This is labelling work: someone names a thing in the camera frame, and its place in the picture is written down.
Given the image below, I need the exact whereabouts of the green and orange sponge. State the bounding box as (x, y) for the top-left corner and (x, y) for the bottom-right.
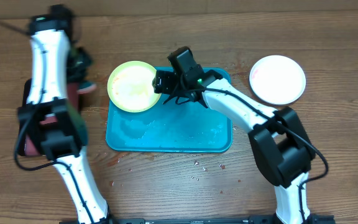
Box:
(77, 80), (97, 95)

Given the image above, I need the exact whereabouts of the yellow plate with green rim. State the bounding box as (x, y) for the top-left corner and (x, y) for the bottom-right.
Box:
(107, 61), (161, 113)

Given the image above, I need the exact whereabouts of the white plate with red streaks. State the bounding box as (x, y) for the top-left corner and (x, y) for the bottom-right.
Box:
(249, 55), (306, 105)

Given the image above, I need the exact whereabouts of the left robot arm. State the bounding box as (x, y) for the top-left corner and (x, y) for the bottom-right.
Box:
(14, 4), (114, 223)

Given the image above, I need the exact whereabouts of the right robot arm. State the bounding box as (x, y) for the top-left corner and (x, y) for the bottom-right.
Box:
(152, 46), (316, 223)

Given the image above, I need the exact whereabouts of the teal plastic serving tray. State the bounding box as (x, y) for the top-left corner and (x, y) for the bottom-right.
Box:
(105, 66), (233, 154)

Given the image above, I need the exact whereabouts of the black tray with red liquid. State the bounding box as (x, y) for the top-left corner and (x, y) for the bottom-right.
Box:
(18, 78), (80, 156)

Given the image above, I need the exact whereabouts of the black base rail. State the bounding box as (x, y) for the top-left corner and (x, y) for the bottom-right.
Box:
(59, 214), (337, 224)

